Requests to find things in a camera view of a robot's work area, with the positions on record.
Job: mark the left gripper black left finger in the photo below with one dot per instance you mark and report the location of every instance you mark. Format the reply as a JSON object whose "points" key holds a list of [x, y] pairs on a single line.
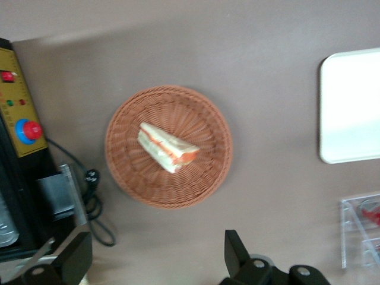
{"points": [[74, 258]]}

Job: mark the metal pan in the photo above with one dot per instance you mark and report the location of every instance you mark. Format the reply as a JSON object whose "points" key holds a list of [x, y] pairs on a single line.
{"points": [[6, 228]]}

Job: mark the cream plastic tray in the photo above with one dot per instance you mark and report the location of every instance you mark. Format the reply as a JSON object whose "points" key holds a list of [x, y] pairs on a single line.
{"points": [[350, 110]]}

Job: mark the round brown wicker basket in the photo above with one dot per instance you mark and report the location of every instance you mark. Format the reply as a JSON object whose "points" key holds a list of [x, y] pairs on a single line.
{"points": [[166, 190]]}

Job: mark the clear acrylic bottle rack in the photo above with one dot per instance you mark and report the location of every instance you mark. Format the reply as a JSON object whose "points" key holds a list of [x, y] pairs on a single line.
{"points": [[353, 228]]}

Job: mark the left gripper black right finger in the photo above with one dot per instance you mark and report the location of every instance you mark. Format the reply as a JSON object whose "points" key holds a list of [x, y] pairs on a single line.
{"points": [[237, 258]]}

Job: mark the triangular sandwich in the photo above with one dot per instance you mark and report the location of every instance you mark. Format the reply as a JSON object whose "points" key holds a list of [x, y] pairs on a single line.
{"points": [[166, 148]]}

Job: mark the black appliance with yellow panel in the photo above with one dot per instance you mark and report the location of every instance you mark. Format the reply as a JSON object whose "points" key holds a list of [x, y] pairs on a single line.
{"points": [[26, 89]]}

